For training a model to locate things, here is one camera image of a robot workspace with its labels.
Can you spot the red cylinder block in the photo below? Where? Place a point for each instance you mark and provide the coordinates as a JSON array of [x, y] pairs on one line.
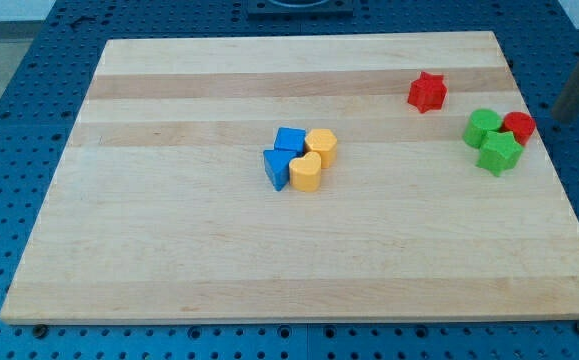
[[522, 125]]

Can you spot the green cylinder block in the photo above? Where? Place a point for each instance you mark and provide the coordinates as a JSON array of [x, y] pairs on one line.
[[480, 122]]

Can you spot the green star block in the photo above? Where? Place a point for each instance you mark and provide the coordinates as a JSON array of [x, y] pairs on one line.
[[499, 152]]

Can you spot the red star block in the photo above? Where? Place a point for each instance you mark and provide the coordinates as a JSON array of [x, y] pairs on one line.
[[427, 92]]

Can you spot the yellow hexagon block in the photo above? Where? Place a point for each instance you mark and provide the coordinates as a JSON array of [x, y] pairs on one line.
[[324, 142]]

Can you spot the yellow heart block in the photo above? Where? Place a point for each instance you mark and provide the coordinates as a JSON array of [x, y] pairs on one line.
[[305, 172]]

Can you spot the blue cube block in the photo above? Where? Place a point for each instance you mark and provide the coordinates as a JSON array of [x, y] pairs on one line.
[[290, 139]]

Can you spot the blue triangle block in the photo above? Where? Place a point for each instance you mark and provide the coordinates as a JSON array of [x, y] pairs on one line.
[[276, 164]]

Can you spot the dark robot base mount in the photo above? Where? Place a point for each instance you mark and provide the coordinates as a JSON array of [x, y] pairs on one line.
[[266, 9]]

